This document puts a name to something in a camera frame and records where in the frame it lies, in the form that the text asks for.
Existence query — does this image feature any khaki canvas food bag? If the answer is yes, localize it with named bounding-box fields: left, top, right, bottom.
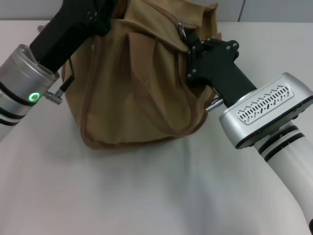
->
left=61, top=0, right=222, bottom=151

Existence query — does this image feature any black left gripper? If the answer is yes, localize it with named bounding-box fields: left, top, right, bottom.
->
left=29, top=0, right=118, bottom=73

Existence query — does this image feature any silver elbow connector black cable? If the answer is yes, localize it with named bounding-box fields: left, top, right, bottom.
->
left=45, top=57, right=76, bottom=105

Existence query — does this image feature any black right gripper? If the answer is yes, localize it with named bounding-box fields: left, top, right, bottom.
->
left=185, top=32, right=257, bottom=109

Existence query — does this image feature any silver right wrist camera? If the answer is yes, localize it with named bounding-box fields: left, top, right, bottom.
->
left=219, top=72, right=313, bottom=150

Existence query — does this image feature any silver metal zipper pull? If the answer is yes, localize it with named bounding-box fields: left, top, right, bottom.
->
left=176, top=21, right=188, bottom=40

